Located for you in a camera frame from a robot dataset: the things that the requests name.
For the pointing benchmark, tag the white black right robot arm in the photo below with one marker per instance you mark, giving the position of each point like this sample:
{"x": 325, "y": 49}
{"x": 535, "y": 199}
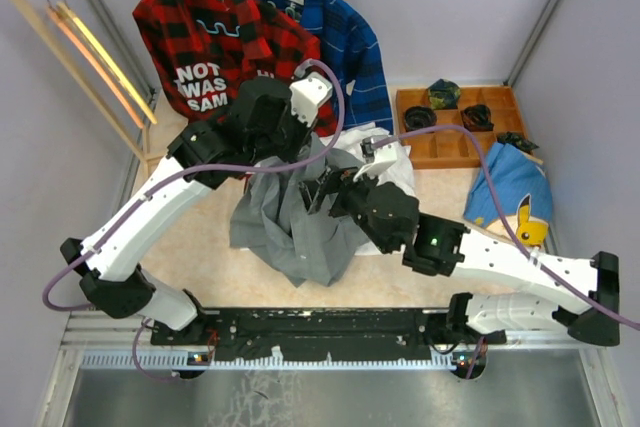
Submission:
{"x": 548, "y": 292}

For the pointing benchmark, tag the red black plaid shirt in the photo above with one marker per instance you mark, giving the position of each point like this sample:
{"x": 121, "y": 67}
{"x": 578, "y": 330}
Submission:
{"x": 203, "y": 50}

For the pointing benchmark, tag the yellow hanger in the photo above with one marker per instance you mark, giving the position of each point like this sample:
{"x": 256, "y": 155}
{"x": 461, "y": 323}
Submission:
{"x": 103, "y": 64}

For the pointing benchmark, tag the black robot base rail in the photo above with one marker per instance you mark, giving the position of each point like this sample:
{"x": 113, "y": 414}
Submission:
{"x": 314, "y": 335}

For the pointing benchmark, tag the rolled dark tie by cloth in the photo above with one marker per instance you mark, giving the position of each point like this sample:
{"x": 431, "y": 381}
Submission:
{"x": 517, "y": 140}

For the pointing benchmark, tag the rolled black orange tie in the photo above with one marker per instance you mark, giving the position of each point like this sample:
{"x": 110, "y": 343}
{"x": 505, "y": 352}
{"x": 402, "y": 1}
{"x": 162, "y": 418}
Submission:
{"x": 477, "y": 118}

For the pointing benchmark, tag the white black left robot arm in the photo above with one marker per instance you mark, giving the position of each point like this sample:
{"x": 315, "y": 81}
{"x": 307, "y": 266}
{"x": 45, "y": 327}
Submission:
{"x": 111, "y": 276}

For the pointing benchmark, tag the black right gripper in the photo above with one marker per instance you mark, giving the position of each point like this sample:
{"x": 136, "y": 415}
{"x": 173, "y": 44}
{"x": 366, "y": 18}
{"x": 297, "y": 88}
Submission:
{"x": 336, "y": 180}

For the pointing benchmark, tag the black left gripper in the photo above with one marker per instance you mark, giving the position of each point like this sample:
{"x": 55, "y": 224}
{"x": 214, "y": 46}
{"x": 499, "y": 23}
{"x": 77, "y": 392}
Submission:
{"x": 301, "y": 127}

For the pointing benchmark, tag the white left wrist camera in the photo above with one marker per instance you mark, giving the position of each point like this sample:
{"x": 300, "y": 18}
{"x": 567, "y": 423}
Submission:
{"x": 311, "y": 98}

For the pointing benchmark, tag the blue plaid shirt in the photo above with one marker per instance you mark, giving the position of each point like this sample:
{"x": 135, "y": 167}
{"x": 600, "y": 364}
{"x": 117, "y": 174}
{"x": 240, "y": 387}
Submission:
{"x": 351, "y": 49}

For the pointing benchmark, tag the rolled green blue tie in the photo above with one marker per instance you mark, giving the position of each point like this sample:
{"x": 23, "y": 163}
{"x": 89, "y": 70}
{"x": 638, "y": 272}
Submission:
{"x": 443, "y": 95}

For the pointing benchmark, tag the grey button shirt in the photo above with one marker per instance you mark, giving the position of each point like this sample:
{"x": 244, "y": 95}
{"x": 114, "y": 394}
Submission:
{"x": 271, "y": 221}

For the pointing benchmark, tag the light blue pikachu cloth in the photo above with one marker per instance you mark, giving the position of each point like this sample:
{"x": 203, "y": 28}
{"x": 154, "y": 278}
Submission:
{"x": 524, "y": 192}

